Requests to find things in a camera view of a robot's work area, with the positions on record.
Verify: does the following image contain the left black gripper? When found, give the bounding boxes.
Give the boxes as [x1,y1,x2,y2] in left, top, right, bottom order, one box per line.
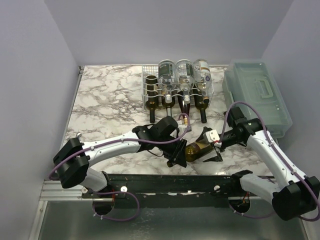
[156,135,187,168]

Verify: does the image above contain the dark green wine bottle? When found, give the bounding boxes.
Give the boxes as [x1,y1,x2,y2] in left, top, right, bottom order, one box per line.
[166,141,215,168]

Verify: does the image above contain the clear bottle white label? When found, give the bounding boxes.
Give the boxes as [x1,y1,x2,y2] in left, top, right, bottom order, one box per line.
[193,58,212,104]

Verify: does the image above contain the clear bottle green label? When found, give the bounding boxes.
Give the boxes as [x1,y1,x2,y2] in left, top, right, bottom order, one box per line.
[175,59,195,104]

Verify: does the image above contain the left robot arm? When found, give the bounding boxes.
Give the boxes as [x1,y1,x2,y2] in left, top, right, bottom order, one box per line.
[53,116,187,198]

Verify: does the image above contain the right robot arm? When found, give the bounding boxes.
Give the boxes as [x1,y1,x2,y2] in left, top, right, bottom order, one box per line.
[199,106,320,221]

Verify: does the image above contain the green bottle right lower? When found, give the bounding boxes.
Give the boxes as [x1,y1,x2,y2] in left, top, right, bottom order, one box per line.
[193,95,209,124]

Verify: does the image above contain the red wine bottle gold cap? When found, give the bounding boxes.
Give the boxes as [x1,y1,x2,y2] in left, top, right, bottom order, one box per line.
[177,96,191,116]

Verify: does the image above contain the green bottle silver neck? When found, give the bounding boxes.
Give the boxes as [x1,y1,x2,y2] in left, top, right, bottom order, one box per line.
[161,96,175,117]

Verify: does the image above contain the green bottle black neck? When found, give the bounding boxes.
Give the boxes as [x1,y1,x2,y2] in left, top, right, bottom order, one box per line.
[145,75,159,124]

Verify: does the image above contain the clear bottle dark label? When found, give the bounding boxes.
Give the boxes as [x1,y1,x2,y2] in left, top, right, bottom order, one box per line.
[158,59,177,104]

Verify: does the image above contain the translucent plastic storage box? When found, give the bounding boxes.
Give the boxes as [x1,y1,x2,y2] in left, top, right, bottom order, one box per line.
[222,59,293,139]

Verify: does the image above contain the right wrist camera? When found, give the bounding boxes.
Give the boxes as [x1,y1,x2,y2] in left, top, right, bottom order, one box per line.
[205,129,222,148]

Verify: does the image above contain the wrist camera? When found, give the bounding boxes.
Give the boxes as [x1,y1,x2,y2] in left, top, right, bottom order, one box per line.
[205,129,222,148]
[178,117,192,134]

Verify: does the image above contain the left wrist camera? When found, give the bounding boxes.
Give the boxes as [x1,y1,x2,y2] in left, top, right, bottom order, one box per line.
[178,117,192,134]

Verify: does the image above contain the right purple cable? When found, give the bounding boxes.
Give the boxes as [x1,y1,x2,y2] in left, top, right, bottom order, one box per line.
[219,101,320,222]

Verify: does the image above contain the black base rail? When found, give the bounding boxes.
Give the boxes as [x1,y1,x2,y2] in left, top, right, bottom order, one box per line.
[82,172,278,210]

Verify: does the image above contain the white wire wine rack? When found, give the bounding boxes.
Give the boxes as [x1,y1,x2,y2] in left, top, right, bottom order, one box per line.
[141,64,214,110]

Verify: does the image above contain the aluminium frame rail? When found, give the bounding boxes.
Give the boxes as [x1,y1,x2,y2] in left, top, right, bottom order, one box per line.
[26,178,87,240]

